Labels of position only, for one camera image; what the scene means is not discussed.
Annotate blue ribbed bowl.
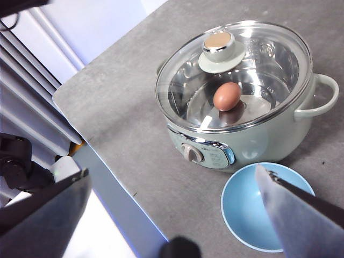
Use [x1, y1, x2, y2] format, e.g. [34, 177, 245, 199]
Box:
[220, 162, 316, 253]

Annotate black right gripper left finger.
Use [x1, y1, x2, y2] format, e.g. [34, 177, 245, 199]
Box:
[0, 168, 92, 258]

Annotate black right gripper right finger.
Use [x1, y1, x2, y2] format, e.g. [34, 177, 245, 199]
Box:
[254, 163, 344, 258]

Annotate brown egg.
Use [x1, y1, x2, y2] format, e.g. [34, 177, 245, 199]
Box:
[213, 82, 242, 112]

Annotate pale green electric steamer pot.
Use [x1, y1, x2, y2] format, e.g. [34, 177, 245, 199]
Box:
[155, 20, 340, 173]

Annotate glass lid with green knob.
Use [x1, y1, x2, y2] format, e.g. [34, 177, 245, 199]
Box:
[155, 20, 314, 134]

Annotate silver aluminium frame rails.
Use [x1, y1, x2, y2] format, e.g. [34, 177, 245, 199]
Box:
[0, 25, 85, 147]

